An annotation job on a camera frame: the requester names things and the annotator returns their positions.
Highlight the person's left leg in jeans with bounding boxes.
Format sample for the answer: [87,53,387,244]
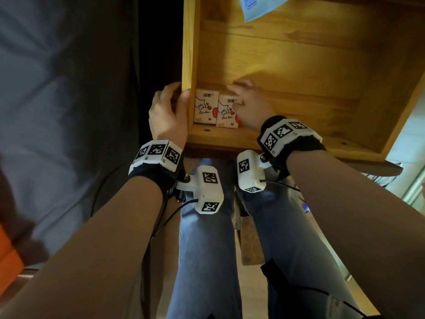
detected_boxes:
[166,158,243,319]

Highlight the small white drink carton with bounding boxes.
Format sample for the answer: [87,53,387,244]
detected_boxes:
[193,89,220,125]
[216,94,244,129]

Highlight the left marker wrist band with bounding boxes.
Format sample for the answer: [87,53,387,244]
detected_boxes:
[128,139,186,194]

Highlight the person's left hand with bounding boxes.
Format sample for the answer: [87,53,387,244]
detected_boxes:
[148,82,192,150]

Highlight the orange object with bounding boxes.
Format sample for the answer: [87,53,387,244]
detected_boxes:
[0,225,26,297]

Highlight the grey fabric sheet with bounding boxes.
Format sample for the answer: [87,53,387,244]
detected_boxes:
[0,0,141,264]

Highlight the black camera cable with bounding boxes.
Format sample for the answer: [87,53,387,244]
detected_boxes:
[150,192,199,241]
[260,179,301,193]

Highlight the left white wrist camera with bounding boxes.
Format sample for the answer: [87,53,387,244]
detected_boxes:
[176,165,225,215]

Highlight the person's right hand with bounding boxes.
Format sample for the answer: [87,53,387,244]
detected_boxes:
[227,80,278,132]

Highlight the person's right leg in jeans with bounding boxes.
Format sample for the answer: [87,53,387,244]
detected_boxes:
[235,166,363,319]

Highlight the black left camera cable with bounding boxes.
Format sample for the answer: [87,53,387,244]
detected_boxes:
[150,192,199,241]

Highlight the marker wrist band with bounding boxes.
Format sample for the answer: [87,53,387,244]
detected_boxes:
[128,139,186,194]
[257,115,327,170]

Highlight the wooden stool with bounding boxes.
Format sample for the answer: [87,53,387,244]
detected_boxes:
[234,193,266,267]

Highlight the black right camera cable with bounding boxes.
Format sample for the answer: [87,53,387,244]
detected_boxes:
[260,179,301,193]

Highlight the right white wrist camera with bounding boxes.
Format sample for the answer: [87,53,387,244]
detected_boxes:
[236,150,273,194]

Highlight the person's left forearm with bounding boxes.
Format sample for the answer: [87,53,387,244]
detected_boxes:
[0,176,166,319]

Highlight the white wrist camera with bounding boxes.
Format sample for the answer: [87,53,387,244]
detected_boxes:
[176,165,225,215]
[236,150,273,194]

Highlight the person's right forearm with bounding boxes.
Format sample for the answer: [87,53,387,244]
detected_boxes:
[286,149,425,319]

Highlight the wooden box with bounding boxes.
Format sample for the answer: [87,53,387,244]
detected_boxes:
[182,0,425,163]

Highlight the light blue paper packet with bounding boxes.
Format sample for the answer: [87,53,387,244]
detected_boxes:
[238,0,295,23]

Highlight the right marker wrist band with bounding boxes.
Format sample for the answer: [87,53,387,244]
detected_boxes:
[257,115,327,170]

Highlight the person's leg in jeans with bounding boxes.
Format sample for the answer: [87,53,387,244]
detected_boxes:
[235,166,363,319]
[166,158,243,319]

